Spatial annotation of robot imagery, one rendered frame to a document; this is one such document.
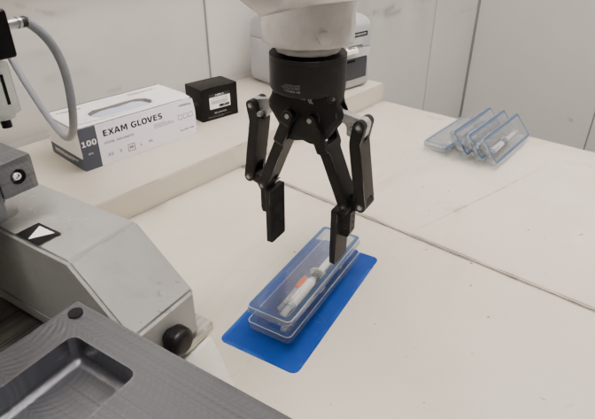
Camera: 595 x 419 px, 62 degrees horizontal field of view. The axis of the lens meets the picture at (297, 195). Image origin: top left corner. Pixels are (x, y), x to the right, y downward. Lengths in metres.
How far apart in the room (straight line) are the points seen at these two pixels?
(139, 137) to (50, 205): 0.57
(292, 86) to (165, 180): 0.41
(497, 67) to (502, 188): 1.73
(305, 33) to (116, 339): 0.30
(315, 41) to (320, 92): 0.05
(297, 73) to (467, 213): 0.46
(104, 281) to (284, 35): 0.26
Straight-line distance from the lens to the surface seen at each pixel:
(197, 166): 0.87
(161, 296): 0.31
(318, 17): 0.44
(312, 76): 0.46
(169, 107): 0.94
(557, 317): 0.68
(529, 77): 2.59
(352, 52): 1.19
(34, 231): 0.33
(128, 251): 0.31
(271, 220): 0.58
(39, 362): 0.26
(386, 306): 0.63
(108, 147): 0.89
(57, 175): 0.89
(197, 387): 0.22
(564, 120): 2.60
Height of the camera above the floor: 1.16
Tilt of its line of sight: 30 degrees down
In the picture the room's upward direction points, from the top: straight up
